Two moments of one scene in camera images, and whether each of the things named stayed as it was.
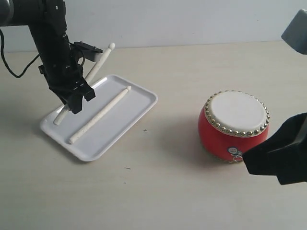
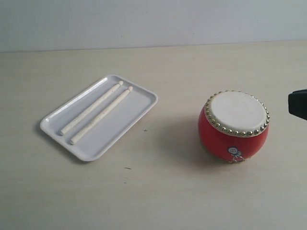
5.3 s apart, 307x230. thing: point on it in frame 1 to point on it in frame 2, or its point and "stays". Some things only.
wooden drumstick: [76, 137] stays
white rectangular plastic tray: [93, 143] stays
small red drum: [230, 121] stays
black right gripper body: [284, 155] to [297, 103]
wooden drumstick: [65, 109] to [62, 131]
